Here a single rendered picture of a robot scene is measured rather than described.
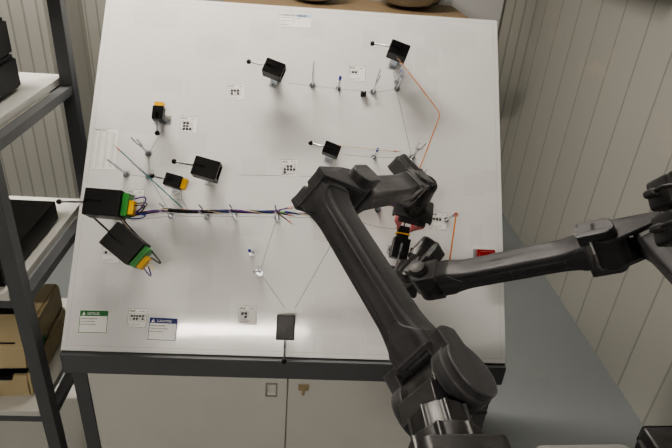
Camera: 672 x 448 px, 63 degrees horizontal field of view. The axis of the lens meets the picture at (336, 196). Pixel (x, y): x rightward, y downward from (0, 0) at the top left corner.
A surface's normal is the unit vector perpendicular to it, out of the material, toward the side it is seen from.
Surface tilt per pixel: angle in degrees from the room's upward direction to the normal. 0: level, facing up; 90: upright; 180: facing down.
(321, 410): 90
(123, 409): 90
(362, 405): 90
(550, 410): 0
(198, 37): 50
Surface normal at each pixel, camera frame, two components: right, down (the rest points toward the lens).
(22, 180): 0.07, 0.47
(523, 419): 0.07, -0.88
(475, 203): 0.07, -0.20
